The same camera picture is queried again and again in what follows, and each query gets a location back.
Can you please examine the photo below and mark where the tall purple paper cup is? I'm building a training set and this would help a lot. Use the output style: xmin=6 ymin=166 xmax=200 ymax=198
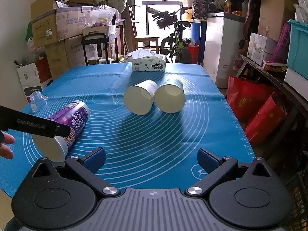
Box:
xmin=31 ymin=101 xmax=90 ymax=162

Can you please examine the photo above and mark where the white paper cup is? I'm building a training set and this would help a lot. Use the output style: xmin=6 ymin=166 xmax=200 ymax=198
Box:
xmin=124 ymin=80 xmax=158 ymax=115
xmin=155 ymin=78 xmax=186 ymax=114

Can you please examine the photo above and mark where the clear plastic measuring cup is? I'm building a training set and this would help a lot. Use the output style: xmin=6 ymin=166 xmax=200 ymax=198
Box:
xmin=29 ymin=90 xmax=48 ymax=112

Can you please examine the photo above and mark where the person's left hand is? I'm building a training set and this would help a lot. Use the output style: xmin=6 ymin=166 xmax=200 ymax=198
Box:
xmin=0 ymin=131 xmax=15 ymax=160

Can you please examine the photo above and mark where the white red appliance box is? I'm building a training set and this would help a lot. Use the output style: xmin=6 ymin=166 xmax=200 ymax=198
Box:
xmin=16 ymin=57 xmax=53 ymax=101

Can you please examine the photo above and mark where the red gift bag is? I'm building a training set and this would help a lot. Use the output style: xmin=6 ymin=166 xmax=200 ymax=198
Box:
xmin=245 ymin=92 xmax=287 ymax=146

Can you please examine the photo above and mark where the lower stacked cardboard box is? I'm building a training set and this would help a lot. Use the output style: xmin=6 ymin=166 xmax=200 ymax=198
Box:
xmin=44 ymin=34 xmax=86 ymax=81

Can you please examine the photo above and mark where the blue silicone baking mat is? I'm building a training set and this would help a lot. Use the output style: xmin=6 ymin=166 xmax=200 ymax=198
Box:
xmin=0 ymin=61 xmax=256 ymax=198

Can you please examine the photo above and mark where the large top cardboard box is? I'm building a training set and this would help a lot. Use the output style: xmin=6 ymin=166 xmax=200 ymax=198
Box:
xmin=30 ymin=0 xmax=116 ymax=49

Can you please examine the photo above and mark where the dark wooden shelf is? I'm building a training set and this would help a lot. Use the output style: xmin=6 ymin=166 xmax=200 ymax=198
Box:
xmin=234 ymin=53 xmax=308 ymax=118

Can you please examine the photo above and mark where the black metal rack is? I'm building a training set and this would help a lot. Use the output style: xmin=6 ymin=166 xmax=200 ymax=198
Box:
xmin=81 ymin=33 xmax=119 ymax=66

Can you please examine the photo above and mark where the pink plastic basket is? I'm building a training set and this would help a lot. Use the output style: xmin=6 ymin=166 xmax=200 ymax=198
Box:
xmin=272 ymin=23 xmax=291 ymax=61

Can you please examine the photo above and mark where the teal plastic storage bin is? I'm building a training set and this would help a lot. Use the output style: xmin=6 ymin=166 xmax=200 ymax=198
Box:
xmin=287 ymin=19 xmax=308 ymax=79

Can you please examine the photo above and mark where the white green small box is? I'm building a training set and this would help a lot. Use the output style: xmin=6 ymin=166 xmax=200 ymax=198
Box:
xmin=247 ymin=33 xmax=278 ymax=66

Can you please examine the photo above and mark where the white tissue box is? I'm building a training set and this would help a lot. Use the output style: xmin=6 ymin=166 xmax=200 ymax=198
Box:
xmin=125 ymin=49 xmax=166 ymax=72

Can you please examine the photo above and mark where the wooden chair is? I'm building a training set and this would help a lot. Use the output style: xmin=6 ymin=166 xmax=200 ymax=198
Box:
xmin=128 ymin=5 xmax=160 ymax=54

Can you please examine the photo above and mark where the white chest freezer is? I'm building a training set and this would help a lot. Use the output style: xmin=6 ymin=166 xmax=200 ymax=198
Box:
xmin=203 ymin=12 xmax=245 ymax=89

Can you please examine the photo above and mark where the black and green bicycle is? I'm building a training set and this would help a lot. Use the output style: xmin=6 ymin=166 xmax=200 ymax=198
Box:
xmin=146 ymin=7 xmax=192 ymax=64

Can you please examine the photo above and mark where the orange drink bottle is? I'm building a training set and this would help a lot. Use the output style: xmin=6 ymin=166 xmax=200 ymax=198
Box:
xmin=224 ymin=0 xmax=232 ymax=14

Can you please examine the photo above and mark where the brown cardboard box on shelf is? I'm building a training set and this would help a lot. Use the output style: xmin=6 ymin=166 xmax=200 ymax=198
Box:
xmin=258 ymin=0 xmax=298 ymax=42

